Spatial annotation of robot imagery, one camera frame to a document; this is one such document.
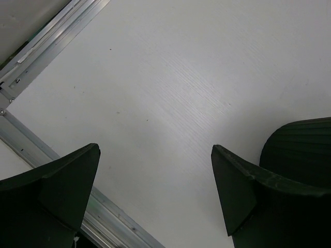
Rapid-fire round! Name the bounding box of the black ribbed plastic bin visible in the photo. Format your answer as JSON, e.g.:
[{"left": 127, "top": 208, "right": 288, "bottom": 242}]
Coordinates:
[{"left": 259, "top": 117, "right": 330, "bottom": 189}]

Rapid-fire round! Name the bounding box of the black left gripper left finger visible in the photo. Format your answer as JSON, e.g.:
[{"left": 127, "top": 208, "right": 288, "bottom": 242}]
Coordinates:
[{"left": 1, "top": 143, "right": 100, "bottom": 247}]

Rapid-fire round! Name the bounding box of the aluminium table frame rail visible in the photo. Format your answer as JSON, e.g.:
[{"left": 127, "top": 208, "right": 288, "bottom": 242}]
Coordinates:
[{"left": 1, "top": 1, "right": 161, "bottom": 247}]

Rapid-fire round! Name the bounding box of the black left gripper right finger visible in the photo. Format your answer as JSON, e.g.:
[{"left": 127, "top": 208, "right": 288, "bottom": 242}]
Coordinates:
[{"left": 211, "top": 145, "right": 330, "bottom": 247}]

